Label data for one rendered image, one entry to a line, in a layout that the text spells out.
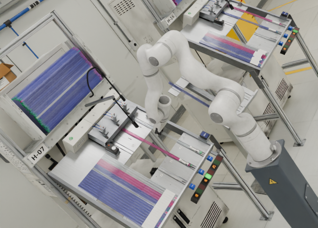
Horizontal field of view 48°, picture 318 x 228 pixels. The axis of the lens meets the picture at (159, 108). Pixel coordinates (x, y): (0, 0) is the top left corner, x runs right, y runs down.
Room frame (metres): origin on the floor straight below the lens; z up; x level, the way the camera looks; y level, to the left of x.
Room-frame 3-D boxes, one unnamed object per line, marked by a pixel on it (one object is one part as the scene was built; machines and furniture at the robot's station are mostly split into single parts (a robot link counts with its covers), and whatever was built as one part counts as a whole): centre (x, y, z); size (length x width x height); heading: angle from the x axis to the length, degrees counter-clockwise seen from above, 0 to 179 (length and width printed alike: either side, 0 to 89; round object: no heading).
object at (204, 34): (2.95, -0.79, 0.65); 1.01 x 0.73 x 1.29; 35
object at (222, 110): (1.54, -0.25, 1.00); 0.19 x 0.12 x 0.24; 125
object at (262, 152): (1.56, -0.28, 0.79); 0.19 x 0.19 x 0.18
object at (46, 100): (2.20, 0.40, 1.52); 0.51 x 0.13 x 0.27; 125
